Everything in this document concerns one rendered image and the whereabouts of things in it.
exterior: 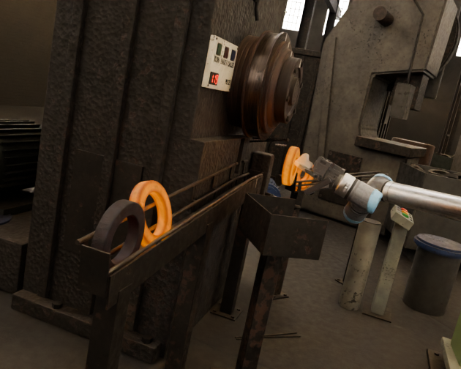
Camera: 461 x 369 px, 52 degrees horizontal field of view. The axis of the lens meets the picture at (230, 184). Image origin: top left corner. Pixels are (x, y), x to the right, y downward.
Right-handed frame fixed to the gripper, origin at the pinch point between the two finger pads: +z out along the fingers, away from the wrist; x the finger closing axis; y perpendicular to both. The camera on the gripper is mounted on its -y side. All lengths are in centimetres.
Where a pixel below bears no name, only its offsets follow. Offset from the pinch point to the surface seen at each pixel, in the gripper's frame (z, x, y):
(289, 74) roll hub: 19.1, -6.5, 29.1
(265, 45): 32.1, -2.3, 34.7
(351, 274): -50, -79, -51
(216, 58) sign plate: 39, 24, 22
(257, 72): 28.7, 3.1, 23.9
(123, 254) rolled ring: 14, 86, -28
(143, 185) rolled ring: 22, 73, -14
